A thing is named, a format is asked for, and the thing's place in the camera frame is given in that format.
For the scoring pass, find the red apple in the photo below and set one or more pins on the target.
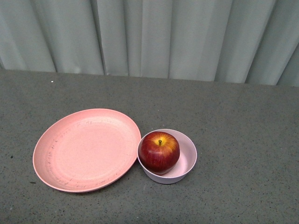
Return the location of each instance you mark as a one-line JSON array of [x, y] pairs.
[[159, 152]]

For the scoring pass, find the light pink bowl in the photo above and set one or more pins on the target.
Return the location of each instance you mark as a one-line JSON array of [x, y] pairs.
[[186, 161]]

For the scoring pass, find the pink plate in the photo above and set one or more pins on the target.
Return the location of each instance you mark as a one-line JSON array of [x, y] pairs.
[[86, 150]]

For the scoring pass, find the white curtain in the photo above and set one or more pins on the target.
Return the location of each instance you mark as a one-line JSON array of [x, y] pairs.
[[237, 41]]

